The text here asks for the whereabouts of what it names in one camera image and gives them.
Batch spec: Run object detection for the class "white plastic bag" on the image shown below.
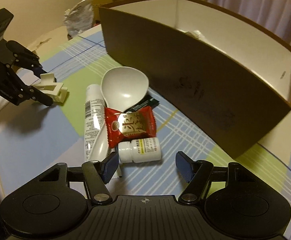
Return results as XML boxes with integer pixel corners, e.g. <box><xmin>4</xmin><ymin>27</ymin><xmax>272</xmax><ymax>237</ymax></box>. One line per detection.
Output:
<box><xmin>63</xmin><ymin>0</ymin><xmax>94</xmax><ymax>37</ymax></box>

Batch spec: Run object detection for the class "white pill bottle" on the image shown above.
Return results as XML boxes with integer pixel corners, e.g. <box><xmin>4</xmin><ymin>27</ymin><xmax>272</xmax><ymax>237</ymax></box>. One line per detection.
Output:
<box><xmin>118</xmin><ymin>137</ymin><xmax>162</xmax><ymax>163</ymax></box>

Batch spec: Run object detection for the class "white plastic spoon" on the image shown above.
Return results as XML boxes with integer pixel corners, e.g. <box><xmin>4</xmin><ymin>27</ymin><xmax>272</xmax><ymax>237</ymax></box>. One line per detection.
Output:
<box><xmin>89</xmin><ymin>67</ymin><xmax>149</xmax><ymax>161</ymax></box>

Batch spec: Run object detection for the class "red snack packet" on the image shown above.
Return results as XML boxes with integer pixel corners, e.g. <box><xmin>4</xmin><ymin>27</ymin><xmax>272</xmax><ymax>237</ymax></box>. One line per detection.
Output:
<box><xmin>104</xmin><ymin>106</ymin><xmax>156</xmax><ymax>148</ymax></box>

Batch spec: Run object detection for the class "brown cardboard storage box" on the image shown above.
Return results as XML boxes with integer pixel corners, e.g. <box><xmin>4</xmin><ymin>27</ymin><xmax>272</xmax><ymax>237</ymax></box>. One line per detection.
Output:
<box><xmin>100</xmin><ymin>0</ymin><xmax>291</xmax><ymax>158</ymax></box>

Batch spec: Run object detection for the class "white cosmetic tube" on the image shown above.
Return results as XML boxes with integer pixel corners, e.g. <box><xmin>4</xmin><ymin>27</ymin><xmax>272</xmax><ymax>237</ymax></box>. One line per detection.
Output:
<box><xmin>84</xmin><ymin>84</ymin><xmax>105</xmax><ymax>160</ymax></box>

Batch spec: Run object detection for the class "checked blue green tablecloth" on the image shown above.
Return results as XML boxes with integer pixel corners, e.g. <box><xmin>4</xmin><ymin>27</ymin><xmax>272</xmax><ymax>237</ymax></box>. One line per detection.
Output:
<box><xmin>0</xmin><ymin>28</ymin><xmax>291</xmax><ymax>239</ymax></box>

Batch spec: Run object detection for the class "dark green sachet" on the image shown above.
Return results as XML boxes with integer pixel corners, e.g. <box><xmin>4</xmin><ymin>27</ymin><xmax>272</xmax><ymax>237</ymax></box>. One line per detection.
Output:
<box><xmin>125</xmin><ymin>94</ymin><xmax>160</xmax><ymax>113</ymax></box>

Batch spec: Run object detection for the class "white plastic clip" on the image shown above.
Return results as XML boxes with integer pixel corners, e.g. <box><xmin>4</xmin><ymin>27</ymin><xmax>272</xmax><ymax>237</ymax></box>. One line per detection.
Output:
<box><xmin>33</xmin><ymin>73</ymin><xmax>68</xmax><ymax>103</ymax></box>

